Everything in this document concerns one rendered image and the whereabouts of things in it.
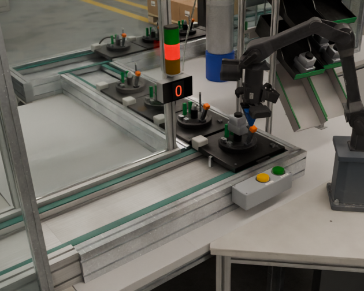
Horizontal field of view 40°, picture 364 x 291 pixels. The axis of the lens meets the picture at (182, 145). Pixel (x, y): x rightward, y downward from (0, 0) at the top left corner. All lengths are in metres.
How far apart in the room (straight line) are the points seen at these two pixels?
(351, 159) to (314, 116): 0.39
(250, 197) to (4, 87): 0.84
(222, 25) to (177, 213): 1.35
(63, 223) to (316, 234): 0.77
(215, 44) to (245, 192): 1.24
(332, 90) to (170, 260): 1.00
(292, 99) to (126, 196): 0.74
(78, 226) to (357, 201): 0.89
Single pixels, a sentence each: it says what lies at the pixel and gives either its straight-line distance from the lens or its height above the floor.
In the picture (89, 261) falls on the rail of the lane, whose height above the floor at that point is 0.93.
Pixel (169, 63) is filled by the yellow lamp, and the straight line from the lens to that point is 1.64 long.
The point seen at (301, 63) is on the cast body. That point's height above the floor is 1.24.
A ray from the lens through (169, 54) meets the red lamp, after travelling 1.63.
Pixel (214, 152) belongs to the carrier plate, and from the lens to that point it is 1.76.
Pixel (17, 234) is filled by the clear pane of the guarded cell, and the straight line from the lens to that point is 1.22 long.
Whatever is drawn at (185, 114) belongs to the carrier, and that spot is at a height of 0.99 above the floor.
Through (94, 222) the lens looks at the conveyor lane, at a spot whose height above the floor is 0.92.
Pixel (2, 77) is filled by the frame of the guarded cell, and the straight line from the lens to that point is 1.05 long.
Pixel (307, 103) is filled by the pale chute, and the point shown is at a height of 1.06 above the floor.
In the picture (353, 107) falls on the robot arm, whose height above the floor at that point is 1.21.
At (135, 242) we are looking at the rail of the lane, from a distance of 1.45.
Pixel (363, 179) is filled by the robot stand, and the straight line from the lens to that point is 1.66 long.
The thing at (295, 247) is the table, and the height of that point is 0.86.
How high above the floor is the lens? 1.82
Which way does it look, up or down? 28 degrees down
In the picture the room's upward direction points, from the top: 2 degrees counter-clockwise
